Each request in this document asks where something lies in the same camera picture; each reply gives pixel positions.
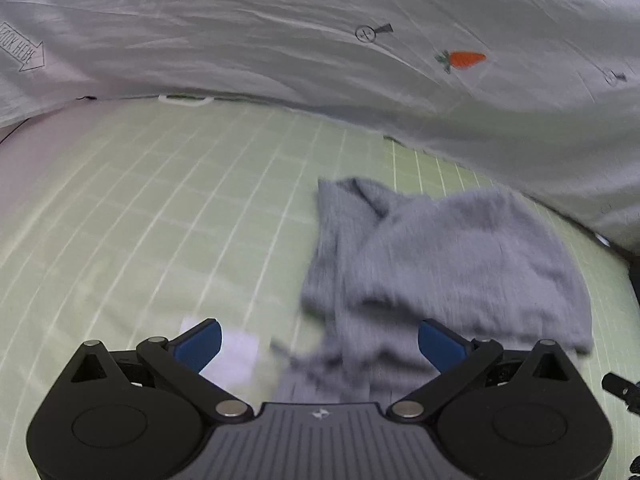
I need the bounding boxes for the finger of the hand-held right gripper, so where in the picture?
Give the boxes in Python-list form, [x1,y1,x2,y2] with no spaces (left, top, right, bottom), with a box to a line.
[601,372,640,417]

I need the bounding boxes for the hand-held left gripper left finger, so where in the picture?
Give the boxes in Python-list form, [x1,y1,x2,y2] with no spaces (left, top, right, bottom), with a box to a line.
[54,317,252,422]

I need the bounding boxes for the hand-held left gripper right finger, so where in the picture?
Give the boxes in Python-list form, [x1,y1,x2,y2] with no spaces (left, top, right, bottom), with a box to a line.
[386,318,587,422]

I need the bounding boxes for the grey zip hoodie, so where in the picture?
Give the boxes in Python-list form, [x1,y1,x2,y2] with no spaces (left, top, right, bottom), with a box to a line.
[270,176,596,404]

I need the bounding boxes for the green grid mat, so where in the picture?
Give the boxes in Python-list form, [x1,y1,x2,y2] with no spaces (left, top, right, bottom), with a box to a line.
[0,95,640,461]

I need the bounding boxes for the white carrot print blanket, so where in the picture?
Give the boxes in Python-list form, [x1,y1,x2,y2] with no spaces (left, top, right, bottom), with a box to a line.
[0,0,640,253]

